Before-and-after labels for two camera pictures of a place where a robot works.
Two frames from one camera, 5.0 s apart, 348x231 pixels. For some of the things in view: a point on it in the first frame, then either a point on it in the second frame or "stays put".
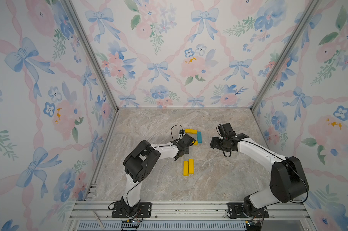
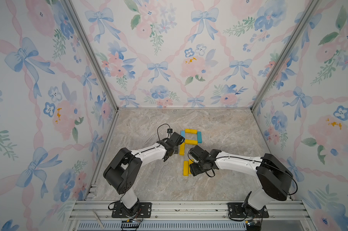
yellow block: x=191 y=131 stays put
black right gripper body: x=218 y=143 → x=196 y=167
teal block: x=199 y=137 stays put
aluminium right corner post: x=308 y=13 stays put
